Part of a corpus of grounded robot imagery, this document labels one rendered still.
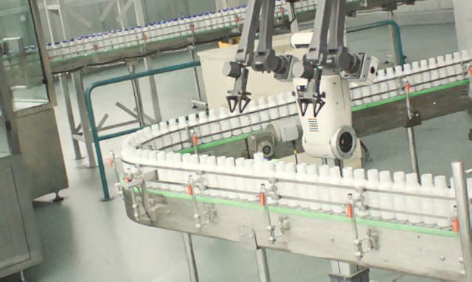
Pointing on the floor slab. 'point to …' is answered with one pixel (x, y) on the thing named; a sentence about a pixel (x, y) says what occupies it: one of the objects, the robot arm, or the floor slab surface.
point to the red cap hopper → (77, 71)
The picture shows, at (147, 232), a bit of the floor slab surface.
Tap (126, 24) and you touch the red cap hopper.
